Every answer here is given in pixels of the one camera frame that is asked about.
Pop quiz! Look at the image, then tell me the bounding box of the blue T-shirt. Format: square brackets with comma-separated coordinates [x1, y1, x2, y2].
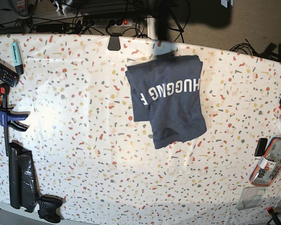
[126, 55, 207, 149]

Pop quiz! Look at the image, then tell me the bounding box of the white power strip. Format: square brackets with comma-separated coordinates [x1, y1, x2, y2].
[82, 19, 133, 28]

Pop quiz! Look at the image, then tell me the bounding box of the black power adapter brick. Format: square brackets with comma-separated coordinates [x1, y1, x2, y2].
[36, 23, 70, 33]

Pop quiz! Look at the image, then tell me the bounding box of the small black box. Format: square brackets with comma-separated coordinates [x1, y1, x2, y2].
[254, 138, 268, 157]

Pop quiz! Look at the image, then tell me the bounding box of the light blue highlighter pen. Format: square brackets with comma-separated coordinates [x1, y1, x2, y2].
[11, 42, 24, 75]

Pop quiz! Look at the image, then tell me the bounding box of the black game controller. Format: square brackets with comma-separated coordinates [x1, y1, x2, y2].
[37, 196, 62, 224]

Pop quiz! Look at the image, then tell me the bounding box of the black TV remote control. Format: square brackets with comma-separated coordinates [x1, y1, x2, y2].
[0, 63, 20, 87]

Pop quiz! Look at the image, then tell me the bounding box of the clear plastic packaging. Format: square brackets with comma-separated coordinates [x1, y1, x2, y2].
[237, 187, 266, 211]

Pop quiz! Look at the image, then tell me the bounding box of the striped transparent pencil case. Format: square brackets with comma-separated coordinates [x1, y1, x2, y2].
[249, 137, 281, 187]

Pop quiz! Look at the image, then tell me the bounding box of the black garbage bag roll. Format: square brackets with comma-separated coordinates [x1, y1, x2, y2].
[8, 142, 40, 213]

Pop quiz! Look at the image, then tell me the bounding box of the blue black bar clamp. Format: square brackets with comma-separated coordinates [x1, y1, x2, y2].
[0, 83, 29, 156]

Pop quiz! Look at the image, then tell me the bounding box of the red black clamp bottom right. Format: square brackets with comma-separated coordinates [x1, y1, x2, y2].
[267, 207, 281, 225]

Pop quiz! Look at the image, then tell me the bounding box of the black table clamp bracket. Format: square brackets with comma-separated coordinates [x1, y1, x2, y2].
[108, 33, 121, 51]

